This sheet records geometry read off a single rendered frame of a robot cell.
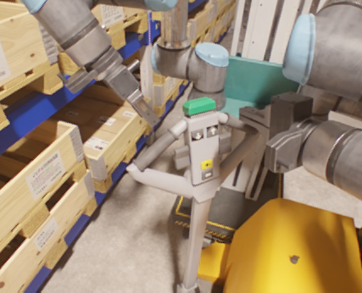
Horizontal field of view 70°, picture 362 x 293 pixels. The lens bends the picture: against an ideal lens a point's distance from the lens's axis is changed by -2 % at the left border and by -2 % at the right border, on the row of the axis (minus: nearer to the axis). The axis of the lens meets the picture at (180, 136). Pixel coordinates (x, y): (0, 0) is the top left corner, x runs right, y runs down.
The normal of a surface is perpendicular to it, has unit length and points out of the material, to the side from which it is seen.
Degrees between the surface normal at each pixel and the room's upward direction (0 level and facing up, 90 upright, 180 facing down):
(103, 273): 0
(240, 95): 90
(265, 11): 90
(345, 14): 20
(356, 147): 44
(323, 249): 0
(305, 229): 0
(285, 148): 74
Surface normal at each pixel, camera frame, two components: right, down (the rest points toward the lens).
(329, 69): -0.58, 0.54
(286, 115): -0.89, 0.26
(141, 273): 0.04, -0.77
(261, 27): -0.31, 0.60
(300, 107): 0.44, 0.35
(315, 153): -0.88, 0.01
